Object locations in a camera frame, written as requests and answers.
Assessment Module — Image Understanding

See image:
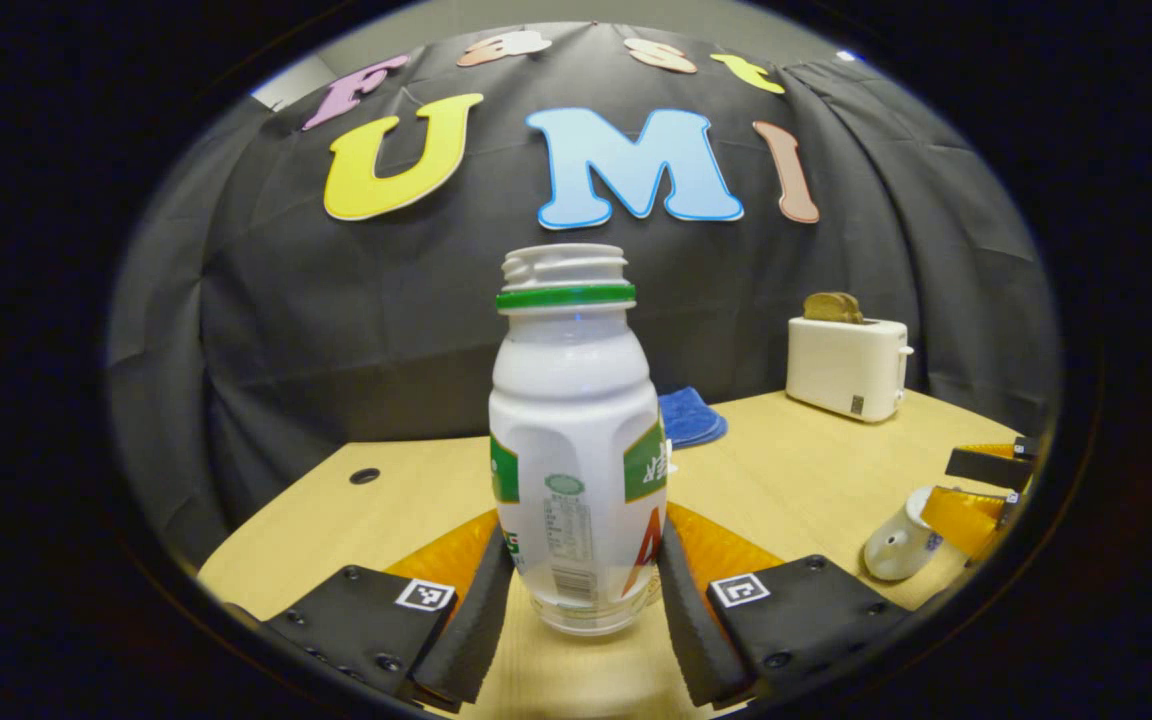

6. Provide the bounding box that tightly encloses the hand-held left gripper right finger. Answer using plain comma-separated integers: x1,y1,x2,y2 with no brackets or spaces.
656,503,914,710

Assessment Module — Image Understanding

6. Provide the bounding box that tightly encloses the white teacup blue pattern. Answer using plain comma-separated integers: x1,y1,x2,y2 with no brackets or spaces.
863,495,947,582

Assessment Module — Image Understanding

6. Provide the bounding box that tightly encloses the black backdrop cloth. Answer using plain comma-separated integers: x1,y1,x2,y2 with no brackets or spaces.
106,22,1062,561

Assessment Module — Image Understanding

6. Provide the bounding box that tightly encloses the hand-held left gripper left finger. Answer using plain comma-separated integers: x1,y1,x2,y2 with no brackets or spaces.
261,510,517,713

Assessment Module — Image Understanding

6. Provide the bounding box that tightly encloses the white toaster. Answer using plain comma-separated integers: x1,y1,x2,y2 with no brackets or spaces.
786,317,914,424

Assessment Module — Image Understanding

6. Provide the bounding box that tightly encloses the blue folded cloth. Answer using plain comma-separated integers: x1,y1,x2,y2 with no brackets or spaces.
658,387,728,448

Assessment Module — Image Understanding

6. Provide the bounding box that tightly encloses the white water bottle green label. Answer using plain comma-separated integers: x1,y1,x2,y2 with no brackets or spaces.
488,243,669,637

